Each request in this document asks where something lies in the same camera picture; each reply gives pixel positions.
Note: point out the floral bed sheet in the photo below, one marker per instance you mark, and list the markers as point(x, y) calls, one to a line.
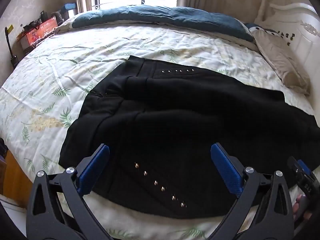
point(62, 62)

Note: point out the beige pillow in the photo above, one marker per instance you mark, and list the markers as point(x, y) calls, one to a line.
point(277, 52)

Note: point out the small blue box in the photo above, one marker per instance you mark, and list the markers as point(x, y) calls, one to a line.
point(70, 6)

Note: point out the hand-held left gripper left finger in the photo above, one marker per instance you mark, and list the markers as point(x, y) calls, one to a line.
point(95, 165)

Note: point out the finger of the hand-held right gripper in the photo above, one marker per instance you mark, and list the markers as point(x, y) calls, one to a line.
point(301, 168)

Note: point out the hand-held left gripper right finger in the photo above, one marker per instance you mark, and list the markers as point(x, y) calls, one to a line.
point(225, 167)

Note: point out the black pants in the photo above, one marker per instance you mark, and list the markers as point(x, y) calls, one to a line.
point(162, 120)

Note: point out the person's right hand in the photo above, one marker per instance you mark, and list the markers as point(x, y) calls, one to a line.
point(301, 212)

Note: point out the teal blanket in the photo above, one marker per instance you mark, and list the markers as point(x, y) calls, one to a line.
point(162, 15)

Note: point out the black device with yellow tag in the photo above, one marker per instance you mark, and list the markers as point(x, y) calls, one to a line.
point(10, 47)

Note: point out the orange box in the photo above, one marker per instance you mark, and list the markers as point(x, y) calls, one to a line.
point(37, 33)

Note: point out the white headboard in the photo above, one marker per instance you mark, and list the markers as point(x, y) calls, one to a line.
point(300, 17)

